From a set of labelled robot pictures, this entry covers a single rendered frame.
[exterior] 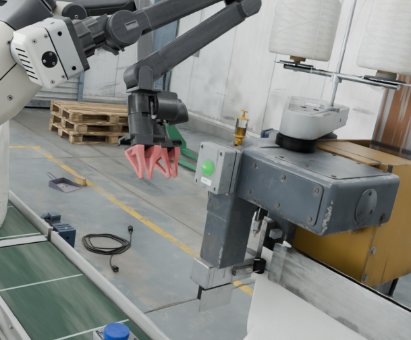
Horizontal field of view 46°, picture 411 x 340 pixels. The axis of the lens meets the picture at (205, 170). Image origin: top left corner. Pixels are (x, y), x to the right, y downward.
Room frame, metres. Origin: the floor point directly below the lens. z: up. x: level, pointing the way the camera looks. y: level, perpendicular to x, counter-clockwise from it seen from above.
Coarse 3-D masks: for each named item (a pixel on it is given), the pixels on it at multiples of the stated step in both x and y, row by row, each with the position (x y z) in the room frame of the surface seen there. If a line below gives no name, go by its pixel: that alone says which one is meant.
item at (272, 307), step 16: (256, 288) 1.08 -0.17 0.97; (272, 288) 1.04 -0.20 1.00; (256, 304) 1.07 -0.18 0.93; (272, 304) 1.04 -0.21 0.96; (288, 304) 1.00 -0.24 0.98; (304, 304) 0.97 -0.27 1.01; (256, 320) 1.06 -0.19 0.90; (272, 320) 1.03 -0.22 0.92; (288, 320) 1.00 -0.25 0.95; (304, 320) 0.96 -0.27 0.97; (320, 320) 0.94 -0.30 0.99; (336, 320) 0.91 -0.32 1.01; (256, 336) 1.04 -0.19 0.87; (272, 336) 1.02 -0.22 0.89; (288, 336) 0.99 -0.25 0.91; (304, 336) 0.96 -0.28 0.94; (320, 336) 0.93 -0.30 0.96; (336, 336) 0.90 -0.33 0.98; (352, 336) 0.88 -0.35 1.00
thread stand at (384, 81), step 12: (348, 24) 1.22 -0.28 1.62; (312, 72) 1.27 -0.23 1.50; (324, 72) 1.24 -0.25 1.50; (336, 72) 1.22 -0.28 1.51; (336, 84) 1.22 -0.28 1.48; (372, 84) 1.14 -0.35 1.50; (384, 84) 1.12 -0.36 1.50; (396, 84) 1.10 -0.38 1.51; (408, 84) 1.08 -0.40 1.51; (324, 108) 1.21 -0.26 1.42; (336, 108) 1.20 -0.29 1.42
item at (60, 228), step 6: (42, 216) 2.70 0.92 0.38; (48, 216) 2.66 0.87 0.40; (54, 216) 2.63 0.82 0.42; (60, 216) 2.66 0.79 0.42; (48, 222) 2.64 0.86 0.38; (54, 222) 2.63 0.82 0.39; (60, 222) 2.64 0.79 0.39; (54, 228) 2.54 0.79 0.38; (60, 228) 2.54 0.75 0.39; (66, 228) 2.54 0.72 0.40; (72, 228) 2.56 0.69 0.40; (60, 234) 2.49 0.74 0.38; (66, 234) 2.52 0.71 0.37; (72, 234) 2.54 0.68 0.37; (66, 240) 2.52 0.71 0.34; (72, 240) 2.55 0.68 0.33; (72, 246) 2.55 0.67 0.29
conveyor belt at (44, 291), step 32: (0, 256) 2.12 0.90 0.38; (32, 256) 2.18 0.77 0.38; (64, 256) 2.23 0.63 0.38; (0, 288) 1.85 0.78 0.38; (32, 288) 1.89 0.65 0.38; (64, 288) 1.94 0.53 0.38; (96, 288) 1.98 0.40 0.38; (32, 320) 1.66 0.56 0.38; (64, 320) 1.69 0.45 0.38; (96, 320) 1.73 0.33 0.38; (128, 320) 1.77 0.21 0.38
